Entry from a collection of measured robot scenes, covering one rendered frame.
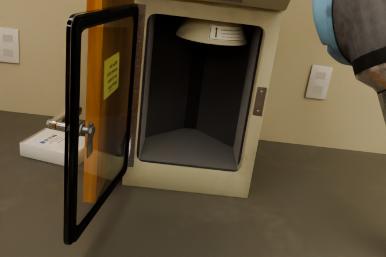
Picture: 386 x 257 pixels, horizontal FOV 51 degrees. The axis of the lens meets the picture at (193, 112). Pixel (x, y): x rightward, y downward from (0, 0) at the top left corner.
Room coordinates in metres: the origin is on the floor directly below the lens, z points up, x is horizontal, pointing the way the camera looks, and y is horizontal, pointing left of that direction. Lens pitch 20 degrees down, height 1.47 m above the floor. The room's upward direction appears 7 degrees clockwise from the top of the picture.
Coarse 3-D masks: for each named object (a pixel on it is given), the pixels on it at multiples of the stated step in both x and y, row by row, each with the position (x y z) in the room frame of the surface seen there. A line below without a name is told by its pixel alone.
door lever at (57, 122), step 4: (64, 112) 0.66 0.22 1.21; (56, 116) 0.64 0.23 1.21; (60, 116) 0.64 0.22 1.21; (64, 116) 0.64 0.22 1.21; (48, 120) 0.62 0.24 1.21; (52, 120) 0.62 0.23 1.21; (56, 120) 0.62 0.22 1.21; (60, 120) 0.63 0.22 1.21; (64, 120) 0.64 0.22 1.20; (48, 124) 0.62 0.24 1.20; (52, 124) 0.61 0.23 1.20; (56, 124) 0.62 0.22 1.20; (60, 124) 0.61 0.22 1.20; (64, 124) 0.62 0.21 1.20; (52, 128) 0.61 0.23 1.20; (56, 128) 0.62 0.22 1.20; (60, 128) 0.61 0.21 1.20; (64, 128) 0.61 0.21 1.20
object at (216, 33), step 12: (180, 24) 0.99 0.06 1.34; (192, 24) 0.94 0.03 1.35; (204, 24) 0.93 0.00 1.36; (216, 24) 0.93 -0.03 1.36; (228, 24) 0.93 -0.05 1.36; (240, 24) 0.96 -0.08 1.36; (180, 36) 0.95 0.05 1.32; (192, 36) 0.92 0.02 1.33; (204, 36) 0.91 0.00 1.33; (216, 36) 0.91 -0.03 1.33; (228, 36) 0.92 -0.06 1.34; (240, 36) 0.95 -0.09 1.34
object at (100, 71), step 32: (96, 32) 0.66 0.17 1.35; (128, 32) 0.82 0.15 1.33; (96, 64) 0.66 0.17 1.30; (128, 64) 0.83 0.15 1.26; (96, 96) 0.67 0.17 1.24; (128, 96) 0.85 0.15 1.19; (96, 128) 0.68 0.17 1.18; (64, 160) 0.57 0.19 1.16; (96, 160) 0.68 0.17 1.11; (64, 192) 0.57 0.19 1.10; (96, 192) 0.69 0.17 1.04; (64, 224) 0.57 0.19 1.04
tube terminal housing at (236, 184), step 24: (144, 0) 0.89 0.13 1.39; (168, 0) 0.89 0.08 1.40; (192, 0) 0.89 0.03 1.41; (264, 24) 0.90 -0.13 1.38; (144, 48) 0.89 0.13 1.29; (264, 48) 0.90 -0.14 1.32; (264, 72) 0.90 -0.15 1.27; (144, 168) 0.89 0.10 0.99; (168, 168) 0.89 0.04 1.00; (192, 168) 0.90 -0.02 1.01; (240, 168) 0.90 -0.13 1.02; (192, 192) 0.90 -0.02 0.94; (216, 192) 0.90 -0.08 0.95; (240, 192) 0.90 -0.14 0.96
